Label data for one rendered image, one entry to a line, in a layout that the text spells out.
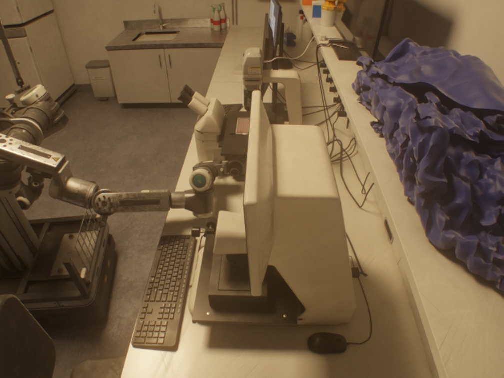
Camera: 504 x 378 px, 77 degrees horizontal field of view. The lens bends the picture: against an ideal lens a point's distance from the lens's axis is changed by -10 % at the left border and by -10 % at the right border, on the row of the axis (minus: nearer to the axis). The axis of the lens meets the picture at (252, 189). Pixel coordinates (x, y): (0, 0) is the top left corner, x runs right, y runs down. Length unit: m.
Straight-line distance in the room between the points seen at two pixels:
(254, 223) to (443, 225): 0.33
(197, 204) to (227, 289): 0.43
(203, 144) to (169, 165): 1.53
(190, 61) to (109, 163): 1.28
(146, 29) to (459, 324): 4.06
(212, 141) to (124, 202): 0.48
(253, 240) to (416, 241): 0.30
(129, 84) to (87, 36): 0.96
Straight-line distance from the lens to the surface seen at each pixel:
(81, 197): 1.30
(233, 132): 1.50
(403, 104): 0.82
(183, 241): 1.29
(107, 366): 1.43
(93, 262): 1.95
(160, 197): 1.23
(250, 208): 0.57
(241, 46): 3.36
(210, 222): 1.20
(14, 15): 4.09
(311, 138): 0.87
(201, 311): 1.01
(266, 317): 0.99
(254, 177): 0.61
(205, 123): 1.46
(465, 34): 1.26
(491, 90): 0.87
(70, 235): 2.12
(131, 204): 1.23
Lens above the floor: 1.72
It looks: 40 degrees down
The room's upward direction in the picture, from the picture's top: straight up
